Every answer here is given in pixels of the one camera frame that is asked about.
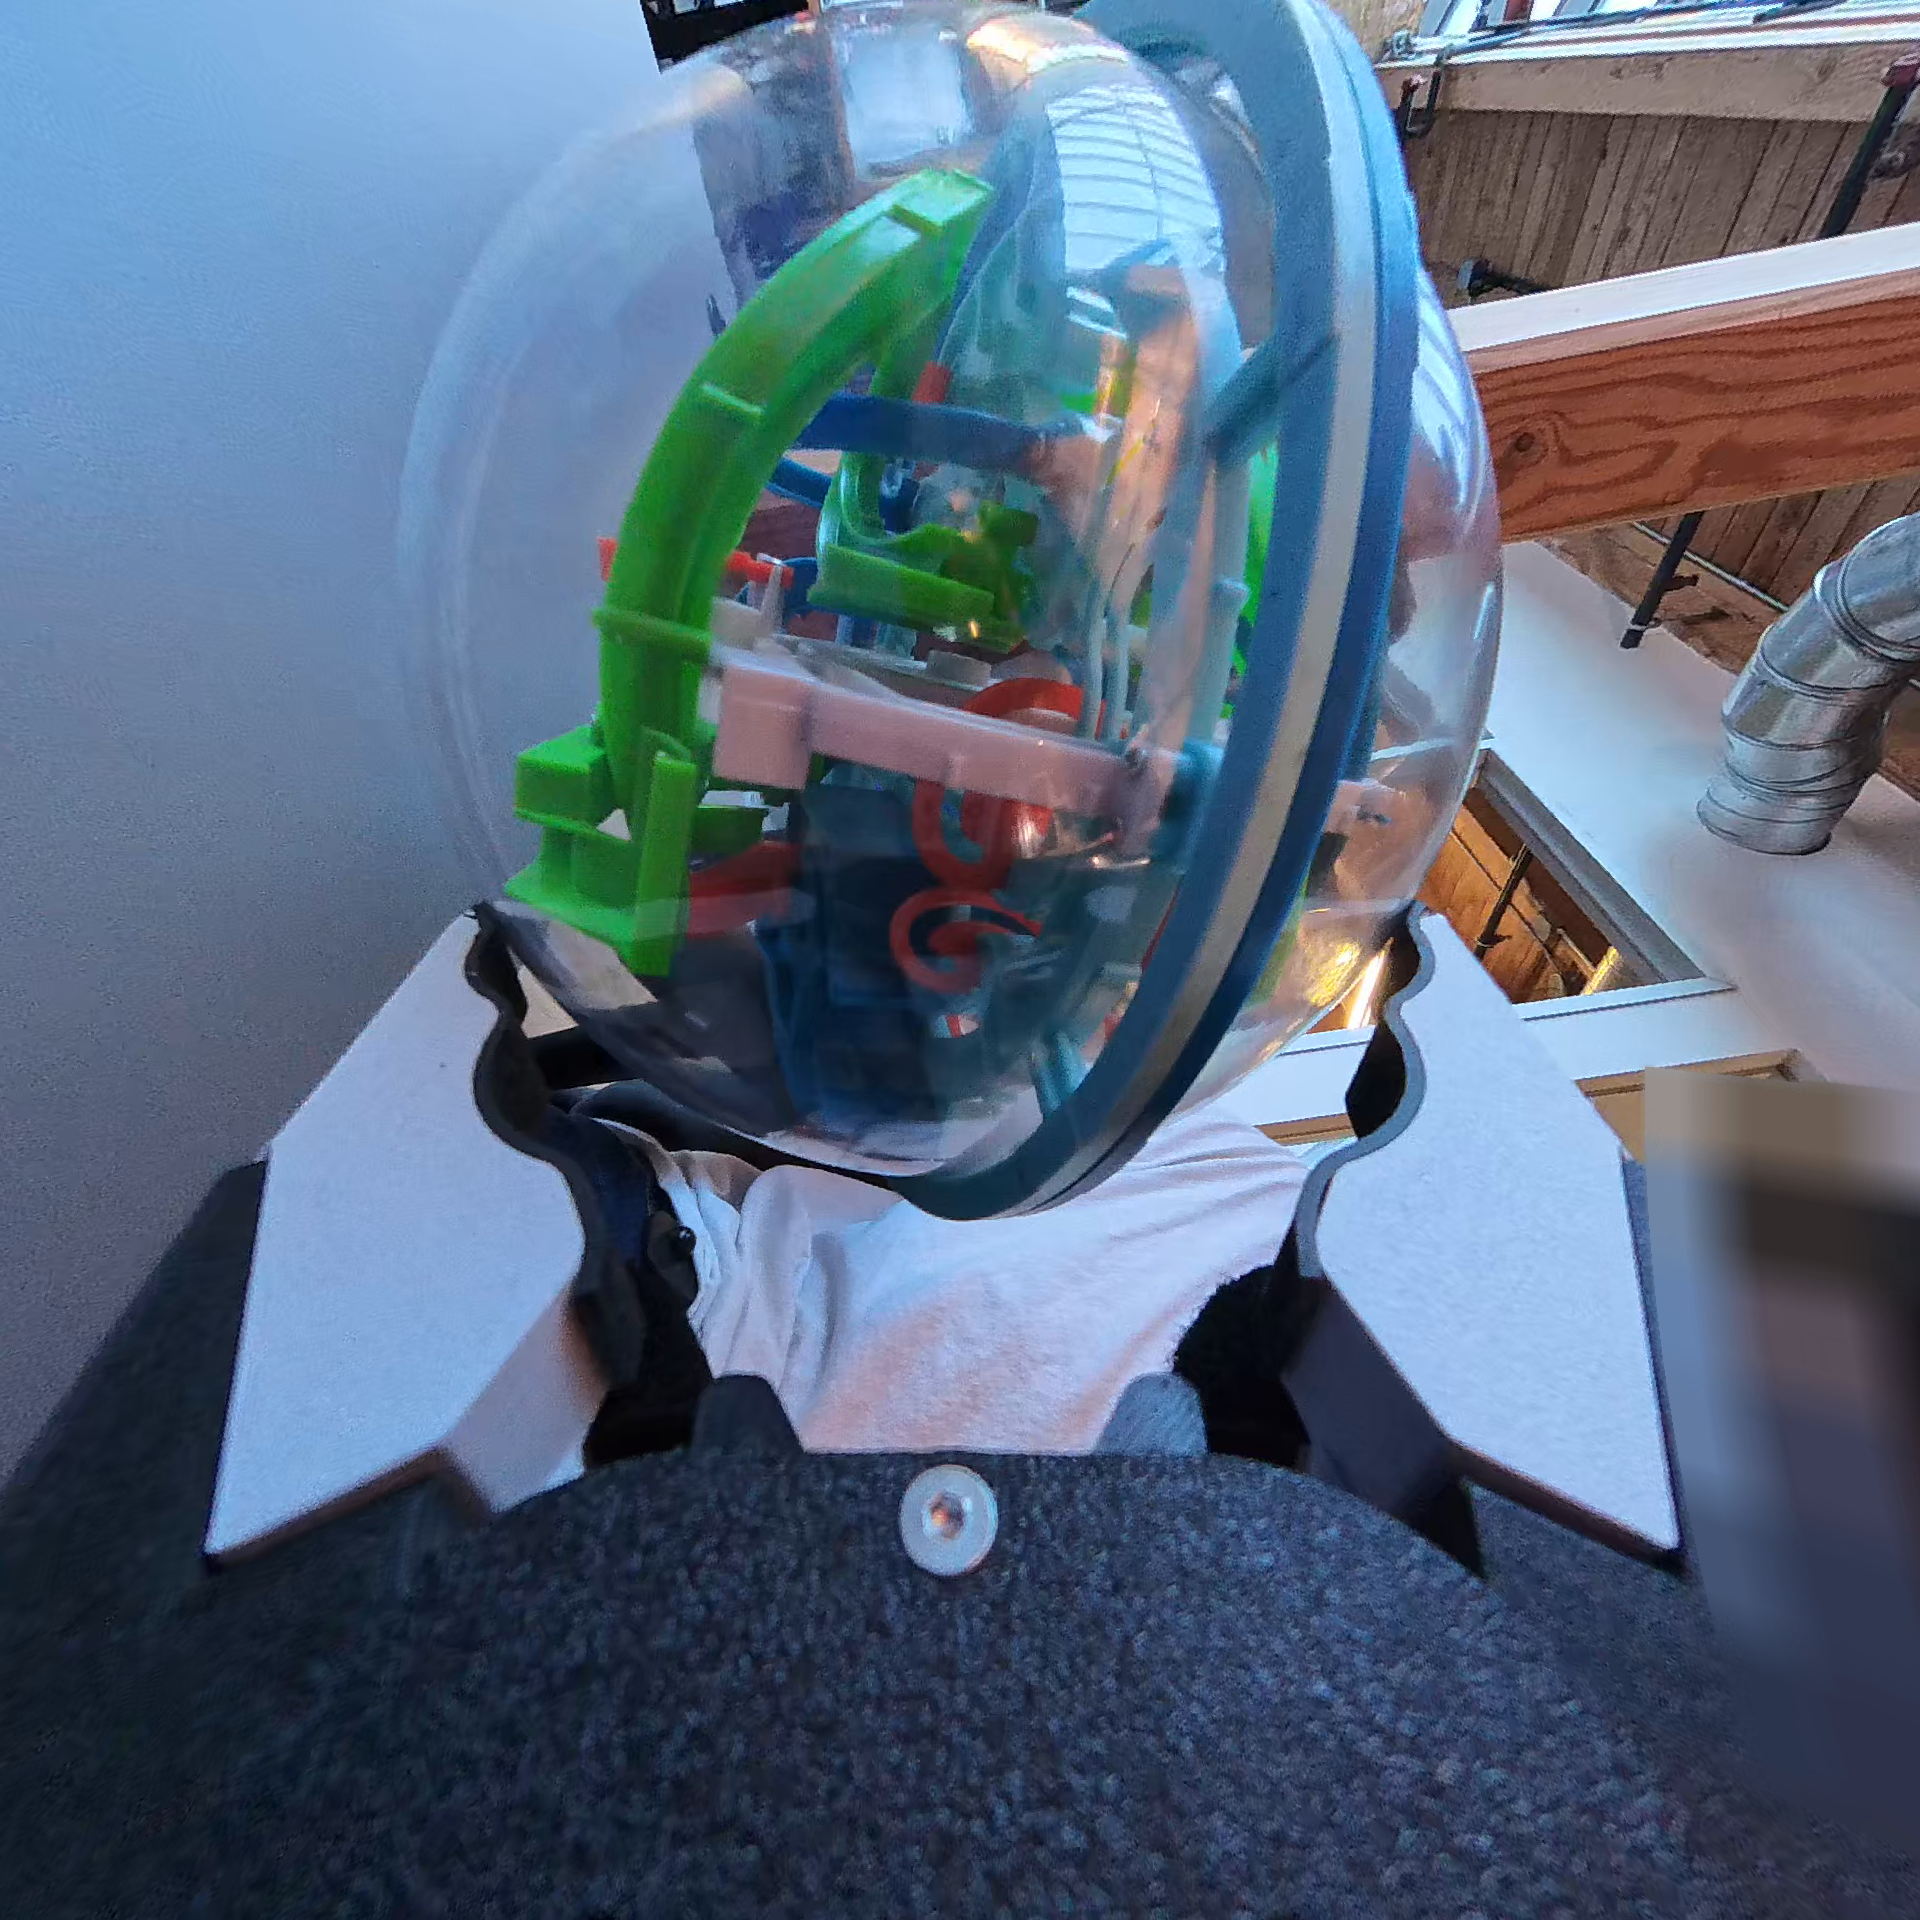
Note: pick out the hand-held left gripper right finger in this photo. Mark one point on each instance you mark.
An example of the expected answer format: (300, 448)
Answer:
(1485, 1245)

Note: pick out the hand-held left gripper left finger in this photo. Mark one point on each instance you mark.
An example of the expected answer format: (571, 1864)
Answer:
(392, 1231)

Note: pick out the clear plastic maze ball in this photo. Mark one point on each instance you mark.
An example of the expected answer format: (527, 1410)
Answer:
(961, 600)

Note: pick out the person's white t-shirt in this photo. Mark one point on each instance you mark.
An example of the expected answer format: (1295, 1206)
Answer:
(961, 1322)

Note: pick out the wooden ceiling beam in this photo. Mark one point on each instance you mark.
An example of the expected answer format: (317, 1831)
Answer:
(1697, 405)

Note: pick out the silver elbow duct pipe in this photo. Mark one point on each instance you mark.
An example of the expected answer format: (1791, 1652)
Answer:
(1801, 705)

